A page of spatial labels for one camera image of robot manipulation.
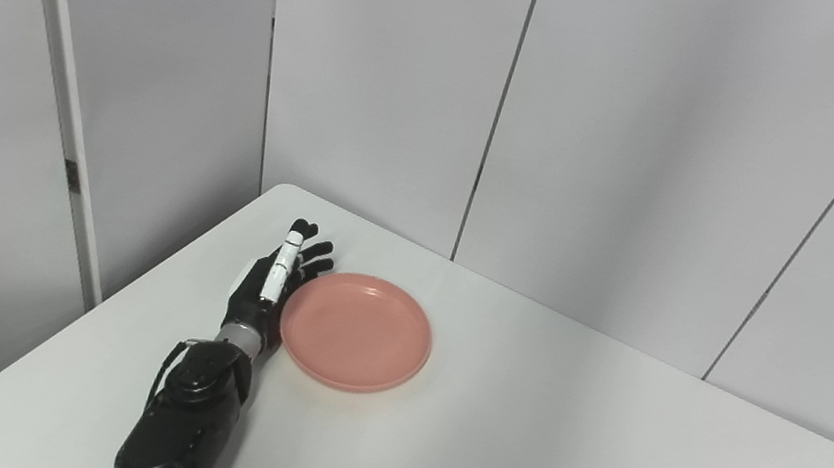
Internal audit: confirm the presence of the pink round plate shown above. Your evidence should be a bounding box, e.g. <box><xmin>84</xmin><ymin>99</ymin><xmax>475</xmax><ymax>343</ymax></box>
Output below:
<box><xmin>272</xmin><ymin>264</ymin><xmax>441</xmax><ymax>403</ymax></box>

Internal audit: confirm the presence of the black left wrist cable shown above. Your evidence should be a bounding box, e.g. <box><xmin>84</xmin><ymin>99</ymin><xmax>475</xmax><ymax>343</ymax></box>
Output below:
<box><xmin>143</xmin><ymin>335</ymin><xmax>197</xmax><ymax>419</ymax></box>

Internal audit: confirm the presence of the white partition post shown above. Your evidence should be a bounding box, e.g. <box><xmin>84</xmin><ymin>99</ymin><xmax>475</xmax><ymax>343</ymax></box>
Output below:
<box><xmin>0</xmin><ymin>0</ymin><xmax>145</xmax><ymax>314</ymax></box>

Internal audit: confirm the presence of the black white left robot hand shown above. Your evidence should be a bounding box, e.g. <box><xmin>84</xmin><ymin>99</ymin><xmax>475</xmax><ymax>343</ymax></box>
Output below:
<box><xmin>218</xmin><ymin>209</ymin><xmax>341</xmax><ymax>360</ymax></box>

